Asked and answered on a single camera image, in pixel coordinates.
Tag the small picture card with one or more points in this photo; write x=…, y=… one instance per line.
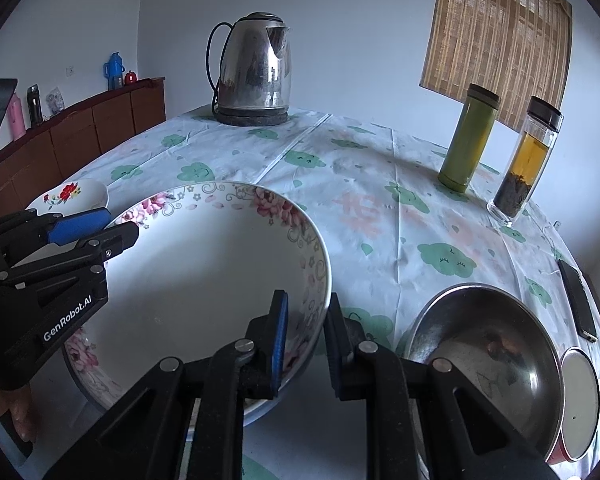
x=54, y=101

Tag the stainless steel bowl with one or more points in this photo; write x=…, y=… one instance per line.
x=510, y=340

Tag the bamboo roller blind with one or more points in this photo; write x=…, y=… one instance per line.
x=495, y=40

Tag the cloud-print tablecloth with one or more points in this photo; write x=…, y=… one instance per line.
x=360, y=200

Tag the red apple ornament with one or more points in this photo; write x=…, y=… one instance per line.
x=130, y=78

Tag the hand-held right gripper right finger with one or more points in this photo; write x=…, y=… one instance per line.
x=336, y=350

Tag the black smartphone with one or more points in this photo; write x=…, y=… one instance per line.
x=577, y=300

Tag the blue thermos jug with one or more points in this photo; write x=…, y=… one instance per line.
x=114, y=72

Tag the stainless steel electric kettle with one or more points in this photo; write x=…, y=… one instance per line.
x=250, y=70

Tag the person's left hand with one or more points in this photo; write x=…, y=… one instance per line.
x=22, y=410

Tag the red-lined bowl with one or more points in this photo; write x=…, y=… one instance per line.
x=560, y=452

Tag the glass tea bottle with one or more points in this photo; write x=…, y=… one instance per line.
x=522, y=170

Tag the large pink floral bowl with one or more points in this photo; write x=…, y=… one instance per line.
x=190, y=260

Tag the white red-flower plate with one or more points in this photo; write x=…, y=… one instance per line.
x=75, y=192

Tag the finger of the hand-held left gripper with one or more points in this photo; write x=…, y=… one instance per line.
x=120, y=237
x=80, y=222

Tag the dark kettle base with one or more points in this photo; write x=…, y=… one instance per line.
x=250, y=119

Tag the white enamel bowl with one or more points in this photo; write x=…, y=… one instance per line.
x=580, y=405

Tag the pink bottle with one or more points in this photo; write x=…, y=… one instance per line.
x=16, y=117

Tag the black bottle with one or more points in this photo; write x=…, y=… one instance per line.
x=34, y=107

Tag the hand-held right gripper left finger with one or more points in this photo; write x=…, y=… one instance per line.
x=280, y=340

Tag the brown wooden sideboard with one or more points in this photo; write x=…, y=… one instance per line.
x=80, y=130

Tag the green thermos bottle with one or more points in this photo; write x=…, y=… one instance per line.
x=467, y=145

